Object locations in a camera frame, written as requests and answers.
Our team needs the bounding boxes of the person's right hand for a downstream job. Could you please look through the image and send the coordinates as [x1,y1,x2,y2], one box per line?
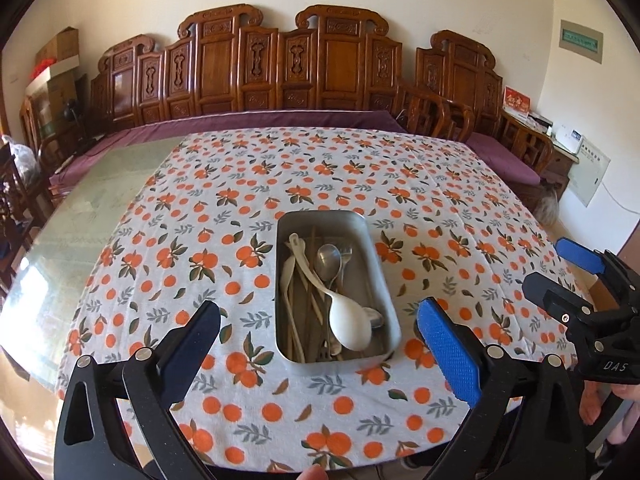
[578,378,640,446]

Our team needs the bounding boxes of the purple bench cushion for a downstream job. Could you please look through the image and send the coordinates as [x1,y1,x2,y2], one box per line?
[48,109,542,189]

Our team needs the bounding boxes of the orange print tablecloth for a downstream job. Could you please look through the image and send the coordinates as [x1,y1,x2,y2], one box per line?
[55,127,586,474]

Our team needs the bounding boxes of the white device on cabinet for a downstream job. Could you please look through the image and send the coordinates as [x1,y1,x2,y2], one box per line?
[554,126,584,155]

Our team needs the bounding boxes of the clear plastic bag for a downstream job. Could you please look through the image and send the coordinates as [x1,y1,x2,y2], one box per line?
[1,134,41,186]

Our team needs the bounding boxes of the dark wooden side chair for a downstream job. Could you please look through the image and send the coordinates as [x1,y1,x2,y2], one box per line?
[1,142,52,298]

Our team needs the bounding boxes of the wooden armchair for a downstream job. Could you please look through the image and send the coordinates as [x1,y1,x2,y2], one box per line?
[392,80,475,143]

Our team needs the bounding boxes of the rectangular metal tray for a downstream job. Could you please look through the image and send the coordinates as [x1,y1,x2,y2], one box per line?
[274,210,401,377]

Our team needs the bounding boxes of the red sign card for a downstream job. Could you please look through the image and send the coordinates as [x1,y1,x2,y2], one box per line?
[503,86,532,116]

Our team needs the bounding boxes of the metal spoon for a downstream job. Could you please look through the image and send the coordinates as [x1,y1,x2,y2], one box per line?
[314,244,342,311]

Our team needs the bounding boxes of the brown wooden chopstick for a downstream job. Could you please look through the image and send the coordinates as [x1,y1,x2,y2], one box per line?
[292,268,327,361]
[307,226,331,361]

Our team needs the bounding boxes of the white ceramic soup spoon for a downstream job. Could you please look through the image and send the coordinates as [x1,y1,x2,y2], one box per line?
[288,233,372,352]

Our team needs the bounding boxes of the green wall sign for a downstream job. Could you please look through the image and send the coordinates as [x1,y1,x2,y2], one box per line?
[559,20,604,64]

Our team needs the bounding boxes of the stacked cardboard boxes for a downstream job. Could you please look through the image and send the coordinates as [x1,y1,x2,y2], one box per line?
[25,27,79,127]

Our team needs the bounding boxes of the person's left hand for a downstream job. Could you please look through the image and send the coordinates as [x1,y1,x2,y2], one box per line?
[297,464,329,480]

